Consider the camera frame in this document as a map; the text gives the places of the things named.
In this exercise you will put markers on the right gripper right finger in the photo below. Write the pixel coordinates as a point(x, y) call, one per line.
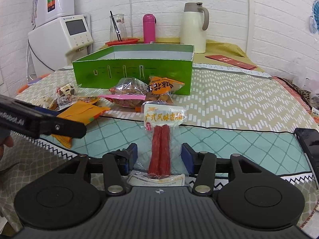
point(203, 165)

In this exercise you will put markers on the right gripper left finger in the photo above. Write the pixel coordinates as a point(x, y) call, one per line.
point(117, 164)

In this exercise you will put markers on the biscuit packet with dots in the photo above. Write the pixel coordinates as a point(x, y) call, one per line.
point(46, 102)

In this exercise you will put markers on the brown date snack packet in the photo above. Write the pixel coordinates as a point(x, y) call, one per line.
point(61, 103)

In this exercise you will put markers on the sausage snack packet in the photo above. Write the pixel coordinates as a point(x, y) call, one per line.
point(159, 161)

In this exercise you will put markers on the small cake snack packet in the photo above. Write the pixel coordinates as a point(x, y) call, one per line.
point(65, 90)

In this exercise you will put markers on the orange snack packet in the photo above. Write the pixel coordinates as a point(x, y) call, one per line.
point(83, 112)

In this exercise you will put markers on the pink nut bag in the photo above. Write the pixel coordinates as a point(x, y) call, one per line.
point(129, 92)

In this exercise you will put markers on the orange peanut snack bag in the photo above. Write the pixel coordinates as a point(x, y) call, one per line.
point(161, 88)

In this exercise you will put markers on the person's left hand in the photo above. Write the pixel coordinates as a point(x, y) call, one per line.
point(7, 142)

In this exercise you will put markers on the orange stool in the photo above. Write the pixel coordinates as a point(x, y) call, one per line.
point(21, 89)

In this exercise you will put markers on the patterned table cloth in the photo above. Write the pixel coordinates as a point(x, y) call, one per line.
point(226, 113)

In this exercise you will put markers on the white water dispenser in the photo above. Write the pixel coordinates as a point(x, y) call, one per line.
point(57, 43)

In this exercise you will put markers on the green cardboard box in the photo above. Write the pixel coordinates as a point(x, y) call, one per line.
point(104, 68)

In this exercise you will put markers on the black phone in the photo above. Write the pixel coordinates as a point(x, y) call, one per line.
point(308, 140)

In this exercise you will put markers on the red envelope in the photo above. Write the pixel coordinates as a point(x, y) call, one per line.
point(232, 62)

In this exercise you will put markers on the yellow cloth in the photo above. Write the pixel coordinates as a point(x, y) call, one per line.
point(226, 49)

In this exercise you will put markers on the black straw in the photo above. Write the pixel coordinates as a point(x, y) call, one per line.
point(115, 27)

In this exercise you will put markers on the white water purifier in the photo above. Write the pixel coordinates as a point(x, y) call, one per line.
point(44, 11)

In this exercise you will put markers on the red plastic basket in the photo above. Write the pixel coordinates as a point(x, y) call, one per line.
point(123, 42)

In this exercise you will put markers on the glass carafe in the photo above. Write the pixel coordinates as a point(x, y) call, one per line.
point(119, 18)

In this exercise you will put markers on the cream thermos jug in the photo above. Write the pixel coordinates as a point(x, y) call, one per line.
point(195, 22)

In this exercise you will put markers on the pink thermos bottle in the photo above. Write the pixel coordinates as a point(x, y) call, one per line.
point(149, 28)

